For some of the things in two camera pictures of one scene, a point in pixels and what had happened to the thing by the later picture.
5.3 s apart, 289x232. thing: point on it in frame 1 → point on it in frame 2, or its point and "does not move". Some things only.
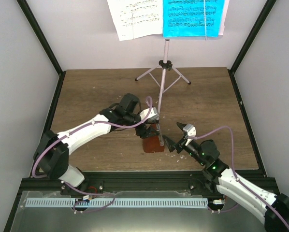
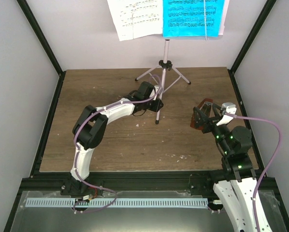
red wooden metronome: (152, 144) → (206, 105)
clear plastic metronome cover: (161, 141) → (206, 106)
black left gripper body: (139, 131) → (153, 108)
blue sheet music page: (193, 18) does not move
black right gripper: (172, 145) → (204, 119)
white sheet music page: (137, 19) does not move
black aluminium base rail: (182, 181) does not move
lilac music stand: (165, 64) does not move
